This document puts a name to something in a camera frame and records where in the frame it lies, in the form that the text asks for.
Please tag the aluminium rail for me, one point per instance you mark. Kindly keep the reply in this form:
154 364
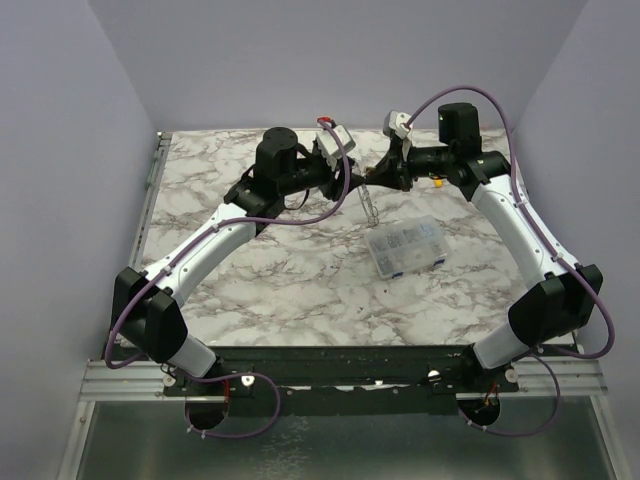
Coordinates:
152 186
144 381

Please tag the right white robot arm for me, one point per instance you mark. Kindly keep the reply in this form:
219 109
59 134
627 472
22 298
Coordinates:
559 292

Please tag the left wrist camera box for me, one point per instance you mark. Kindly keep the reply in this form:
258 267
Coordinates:
332 145

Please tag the aluminium rail left side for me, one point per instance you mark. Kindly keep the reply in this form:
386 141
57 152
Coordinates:
152 186

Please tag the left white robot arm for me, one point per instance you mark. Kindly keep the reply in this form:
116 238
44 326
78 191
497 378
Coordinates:
147 304

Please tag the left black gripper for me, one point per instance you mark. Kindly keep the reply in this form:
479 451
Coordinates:
338 188

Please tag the aluminium rail front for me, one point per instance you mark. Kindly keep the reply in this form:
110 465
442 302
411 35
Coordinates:
144 381

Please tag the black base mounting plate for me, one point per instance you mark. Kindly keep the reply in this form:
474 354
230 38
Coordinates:
273 382

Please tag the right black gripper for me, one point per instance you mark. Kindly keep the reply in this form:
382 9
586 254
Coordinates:
398 170

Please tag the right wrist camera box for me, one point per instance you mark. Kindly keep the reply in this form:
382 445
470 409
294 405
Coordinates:
396 128

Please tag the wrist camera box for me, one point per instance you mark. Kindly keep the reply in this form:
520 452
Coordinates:
332 145
396 128

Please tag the clear plastic screw box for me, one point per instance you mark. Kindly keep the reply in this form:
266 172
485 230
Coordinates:
407 246

